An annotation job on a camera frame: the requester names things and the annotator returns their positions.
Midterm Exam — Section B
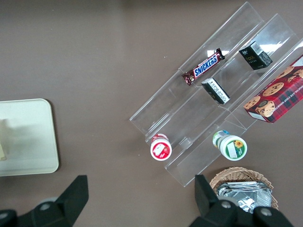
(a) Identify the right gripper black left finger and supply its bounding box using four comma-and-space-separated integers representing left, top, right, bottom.
0, 175, 89, 227

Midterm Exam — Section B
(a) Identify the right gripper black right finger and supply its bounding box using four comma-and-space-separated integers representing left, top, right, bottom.
189, 175, 297, 227

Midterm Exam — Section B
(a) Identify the light tan wicker basket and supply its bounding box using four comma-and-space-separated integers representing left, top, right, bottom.
209, 166, 280, 211

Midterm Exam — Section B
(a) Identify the cream rectangular plastic tray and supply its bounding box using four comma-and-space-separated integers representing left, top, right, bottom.
0, 98, 60, 177

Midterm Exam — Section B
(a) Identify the aluminium foil container stack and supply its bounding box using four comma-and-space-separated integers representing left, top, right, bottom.
216, 181, 273, 215

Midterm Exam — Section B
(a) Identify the green label yogurt bottle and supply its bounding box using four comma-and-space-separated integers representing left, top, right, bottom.
212, 130, 249, 162

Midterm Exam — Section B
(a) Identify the red label yogurt bottle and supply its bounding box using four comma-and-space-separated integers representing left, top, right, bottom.
150, 132, 172, 161

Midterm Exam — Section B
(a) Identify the clear acrylic stepped stand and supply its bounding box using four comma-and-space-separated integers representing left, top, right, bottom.
129, 68, 247, 188
177, 1, 303, 130

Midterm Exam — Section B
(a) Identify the small black carton box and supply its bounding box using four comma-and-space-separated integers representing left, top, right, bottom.
238, 40, 274, 71
201, 78, 231, 105

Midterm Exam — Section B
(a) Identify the red plaid cookie box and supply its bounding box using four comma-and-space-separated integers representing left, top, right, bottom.
243, 54, 303, 124

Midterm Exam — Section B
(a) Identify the Snickers chocolate bar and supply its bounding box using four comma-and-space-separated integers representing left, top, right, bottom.
181, 47, 226, 87

